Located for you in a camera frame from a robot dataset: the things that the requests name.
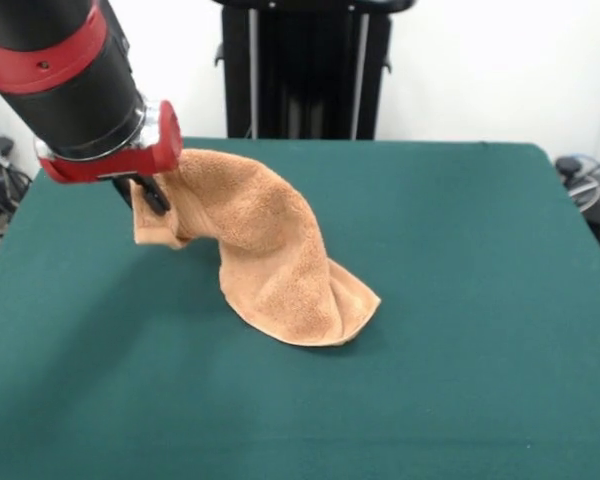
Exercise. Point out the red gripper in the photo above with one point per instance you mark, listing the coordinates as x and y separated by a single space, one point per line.
130 162

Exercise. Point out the orange terry towel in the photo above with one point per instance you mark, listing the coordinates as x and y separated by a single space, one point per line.
280 250

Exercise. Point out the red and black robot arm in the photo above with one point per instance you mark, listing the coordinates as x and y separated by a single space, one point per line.
70 95

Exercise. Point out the dark green table cloth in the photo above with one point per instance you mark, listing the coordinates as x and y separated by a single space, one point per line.
130 380

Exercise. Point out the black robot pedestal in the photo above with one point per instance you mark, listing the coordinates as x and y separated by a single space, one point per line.
310 75

